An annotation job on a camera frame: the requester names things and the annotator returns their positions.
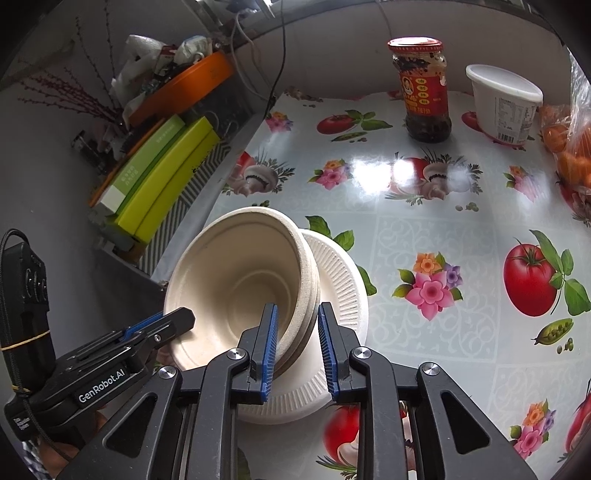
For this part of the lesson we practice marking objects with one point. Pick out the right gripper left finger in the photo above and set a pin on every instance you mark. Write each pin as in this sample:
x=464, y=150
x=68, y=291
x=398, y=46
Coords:
x=181, y=424

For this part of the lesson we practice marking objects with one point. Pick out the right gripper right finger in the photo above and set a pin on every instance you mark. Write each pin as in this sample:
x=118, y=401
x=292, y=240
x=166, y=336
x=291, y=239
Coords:
x=452, y=437

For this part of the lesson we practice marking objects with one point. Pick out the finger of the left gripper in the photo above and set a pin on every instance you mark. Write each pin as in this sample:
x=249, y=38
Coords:
x=161, y=329
x=131, y=330

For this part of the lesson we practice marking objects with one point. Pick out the small white foam plate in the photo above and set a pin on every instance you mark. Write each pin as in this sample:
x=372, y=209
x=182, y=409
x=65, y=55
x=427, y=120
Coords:
x=303, y=389

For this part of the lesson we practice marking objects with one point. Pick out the small beige paper bowl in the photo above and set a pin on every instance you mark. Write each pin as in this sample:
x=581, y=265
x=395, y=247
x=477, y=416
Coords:
x=238, y=264

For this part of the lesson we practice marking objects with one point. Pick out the medium beige paper bowl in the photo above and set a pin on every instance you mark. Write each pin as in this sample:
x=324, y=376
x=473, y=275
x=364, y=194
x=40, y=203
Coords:
x=302, y=320

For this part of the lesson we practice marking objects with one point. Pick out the left hand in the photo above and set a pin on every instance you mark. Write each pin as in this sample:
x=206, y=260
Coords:
x=55, y=459

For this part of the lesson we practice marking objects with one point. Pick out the striped tray box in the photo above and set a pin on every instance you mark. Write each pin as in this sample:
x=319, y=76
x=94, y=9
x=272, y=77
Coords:
x=172, y=220

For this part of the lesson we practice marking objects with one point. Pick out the lime green box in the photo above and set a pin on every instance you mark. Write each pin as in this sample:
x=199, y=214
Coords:
x=151, y=201

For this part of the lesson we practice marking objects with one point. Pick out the fruit print tablecloth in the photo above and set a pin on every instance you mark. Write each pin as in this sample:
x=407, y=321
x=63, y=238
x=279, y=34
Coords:
x=473, y=254

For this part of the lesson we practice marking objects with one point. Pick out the green white flat box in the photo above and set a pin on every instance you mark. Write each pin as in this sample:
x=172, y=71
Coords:
x=138, y=164

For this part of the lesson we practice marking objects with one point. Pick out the red dried branches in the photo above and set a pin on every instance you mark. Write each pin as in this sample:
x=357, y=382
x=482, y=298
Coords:
x=56, y=67

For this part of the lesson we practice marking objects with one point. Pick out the orange round tray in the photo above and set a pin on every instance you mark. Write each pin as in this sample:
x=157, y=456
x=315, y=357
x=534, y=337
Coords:
x=185, y=89

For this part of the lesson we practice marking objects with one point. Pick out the plastic bag of oranges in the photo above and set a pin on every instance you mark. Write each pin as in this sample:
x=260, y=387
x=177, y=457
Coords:
x=565, y=131

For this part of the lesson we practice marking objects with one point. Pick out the white plastic tub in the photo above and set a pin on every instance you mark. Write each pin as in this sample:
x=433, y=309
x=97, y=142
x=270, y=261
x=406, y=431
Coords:
x=506, y=103

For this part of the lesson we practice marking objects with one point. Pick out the chili sauce glass jar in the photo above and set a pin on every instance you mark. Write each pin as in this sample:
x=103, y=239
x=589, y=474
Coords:
x=422, y=68

